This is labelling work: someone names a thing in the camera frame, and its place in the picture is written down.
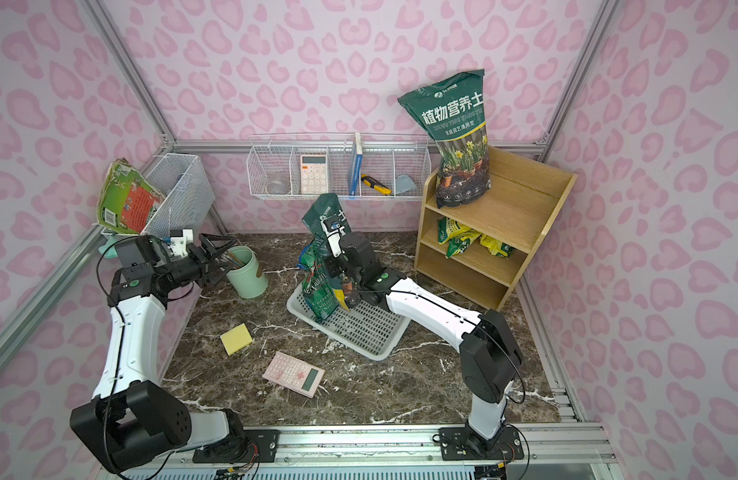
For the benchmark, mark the mint green pencil cup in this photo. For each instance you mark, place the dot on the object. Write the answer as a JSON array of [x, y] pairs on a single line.
[[249, 281]]

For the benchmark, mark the bundle of coloured pencils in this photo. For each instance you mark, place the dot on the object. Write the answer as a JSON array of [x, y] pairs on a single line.
[[232, 258]]

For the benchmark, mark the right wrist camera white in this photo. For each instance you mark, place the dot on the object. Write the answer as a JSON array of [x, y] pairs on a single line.
[[333, 229]]

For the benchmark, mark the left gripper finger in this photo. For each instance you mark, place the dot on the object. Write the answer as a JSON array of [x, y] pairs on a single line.
[[215, 244], [215, 270]]

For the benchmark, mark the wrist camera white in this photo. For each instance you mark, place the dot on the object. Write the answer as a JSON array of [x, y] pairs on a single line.
[[333, 229], [180, 242]]

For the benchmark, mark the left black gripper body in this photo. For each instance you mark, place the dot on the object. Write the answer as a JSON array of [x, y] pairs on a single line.
[[195, 261]]

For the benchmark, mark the mint green star hook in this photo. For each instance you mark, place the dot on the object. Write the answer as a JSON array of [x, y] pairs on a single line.
[[108, 250]]

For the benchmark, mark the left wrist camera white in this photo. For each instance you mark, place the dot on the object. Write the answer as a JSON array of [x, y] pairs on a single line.
[[180, 242]]

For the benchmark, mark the pink calculator on floor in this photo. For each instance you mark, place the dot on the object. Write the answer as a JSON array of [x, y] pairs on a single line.
[[294, 374]]

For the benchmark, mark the white wire wall basket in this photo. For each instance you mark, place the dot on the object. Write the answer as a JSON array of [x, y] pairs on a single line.
[[385, 157]]

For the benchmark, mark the light blue cup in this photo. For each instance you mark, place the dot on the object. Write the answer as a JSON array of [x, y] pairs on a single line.
[[405, 185]]

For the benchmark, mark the green red snack bag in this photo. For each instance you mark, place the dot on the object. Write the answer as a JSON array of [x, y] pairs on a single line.
[[127, 201]]

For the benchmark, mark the dark green soil bag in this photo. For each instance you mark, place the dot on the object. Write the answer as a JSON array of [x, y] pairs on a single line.
[[453, 114], [323, 207]]

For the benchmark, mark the clear glass bowl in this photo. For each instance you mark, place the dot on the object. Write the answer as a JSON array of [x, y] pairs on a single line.
[[277, 185]]

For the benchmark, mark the yellow sticky note pad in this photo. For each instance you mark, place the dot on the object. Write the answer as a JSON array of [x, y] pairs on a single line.
[[236, 339]]

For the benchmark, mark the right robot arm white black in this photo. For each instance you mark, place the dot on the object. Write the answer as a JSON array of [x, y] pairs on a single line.
[[489, 353]]

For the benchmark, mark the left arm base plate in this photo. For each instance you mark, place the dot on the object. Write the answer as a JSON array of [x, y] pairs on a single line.
[[251, 446]]

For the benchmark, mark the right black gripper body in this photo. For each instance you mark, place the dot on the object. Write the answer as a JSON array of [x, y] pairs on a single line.
[[338, 267]]

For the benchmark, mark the white mesh side basket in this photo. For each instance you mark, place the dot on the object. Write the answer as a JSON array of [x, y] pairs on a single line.
[[188, 195]]

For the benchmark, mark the pink calculator in basket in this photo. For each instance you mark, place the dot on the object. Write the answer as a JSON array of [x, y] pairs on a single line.
[[314, 174]]

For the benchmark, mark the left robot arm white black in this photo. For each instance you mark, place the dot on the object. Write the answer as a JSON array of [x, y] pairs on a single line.
[[131, 420]]

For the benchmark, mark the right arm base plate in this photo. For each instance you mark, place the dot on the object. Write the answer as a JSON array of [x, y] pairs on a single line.
[[463, 443]]

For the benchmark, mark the white plastic basket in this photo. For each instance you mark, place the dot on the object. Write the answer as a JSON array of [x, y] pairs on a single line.
[[368, 330]]

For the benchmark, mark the small yellow green bag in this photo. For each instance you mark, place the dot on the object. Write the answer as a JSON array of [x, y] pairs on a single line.
[[460, 243], [496, 247], [448, 229]]

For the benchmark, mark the colourful blue green fertilizer bag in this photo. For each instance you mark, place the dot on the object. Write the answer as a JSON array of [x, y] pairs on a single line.
[[316, 290]]

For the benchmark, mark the blue book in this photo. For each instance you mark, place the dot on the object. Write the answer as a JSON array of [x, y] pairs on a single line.
[[354, 173]]

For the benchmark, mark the wooden shelf unit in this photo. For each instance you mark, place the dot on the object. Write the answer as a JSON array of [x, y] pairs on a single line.
[[522, 205]]

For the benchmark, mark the yellow utility knife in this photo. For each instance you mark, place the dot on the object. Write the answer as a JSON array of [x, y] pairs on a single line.
[[376, 185]]

